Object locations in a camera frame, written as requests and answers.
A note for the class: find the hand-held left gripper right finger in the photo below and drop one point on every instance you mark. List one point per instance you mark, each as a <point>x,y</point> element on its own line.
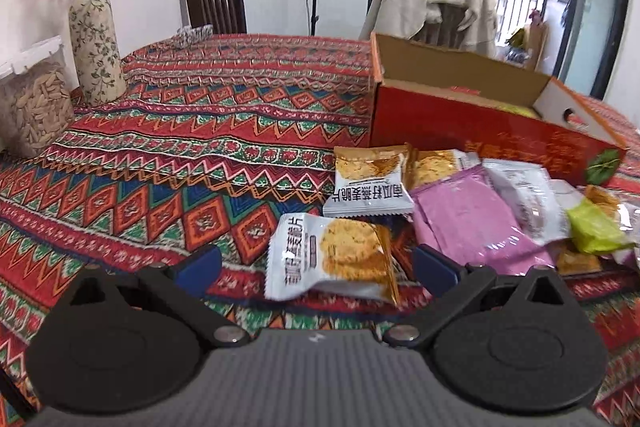
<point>435,267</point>

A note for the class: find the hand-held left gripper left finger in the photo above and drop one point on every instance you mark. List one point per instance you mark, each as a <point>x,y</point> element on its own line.
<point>200,264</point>

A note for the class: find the pink snack packet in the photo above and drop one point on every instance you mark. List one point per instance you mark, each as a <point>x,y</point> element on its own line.
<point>460,217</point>

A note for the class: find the orange snack packet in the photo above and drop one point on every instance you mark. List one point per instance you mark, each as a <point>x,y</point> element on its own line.
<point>577,262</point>
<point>430,167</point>
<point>605,202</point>

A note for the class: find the white oat cracker packet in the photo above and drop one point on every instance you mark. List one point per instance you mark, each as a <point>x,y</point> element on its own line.
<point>300,257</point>
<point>360,192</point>

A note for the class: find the white purple snack packet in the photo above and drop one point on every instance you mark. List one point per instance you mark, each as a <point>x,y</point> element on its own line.
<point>525,197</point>

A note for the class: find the red cardboard box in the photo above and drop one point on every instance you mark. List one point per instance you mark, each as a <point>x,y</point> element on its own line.
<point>450,117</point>

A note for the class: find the green snack packet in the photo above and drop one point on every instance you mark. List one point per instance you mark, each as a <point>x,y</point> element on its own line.
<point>595,227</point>

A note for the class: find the clear jar of seeds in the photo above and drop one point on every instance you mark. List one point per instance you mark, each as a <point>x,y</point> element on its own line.
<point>35,107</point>

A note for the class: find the patterned tissue box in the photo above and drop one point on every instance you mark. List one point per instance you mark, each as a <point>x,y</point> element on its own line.
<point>192,34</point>

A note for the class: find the floral print ceramic vase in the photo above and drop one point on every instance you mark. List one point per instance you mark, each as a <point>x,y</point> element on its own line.
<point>95,52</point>

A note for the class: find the brown cardboard box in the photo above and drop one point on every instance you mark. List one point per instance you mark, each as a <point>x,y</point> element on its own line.
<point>536,44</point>

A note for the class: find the beige jacket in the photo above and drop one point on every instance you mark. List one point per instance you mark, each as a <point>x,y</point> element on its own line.
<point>410,2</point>

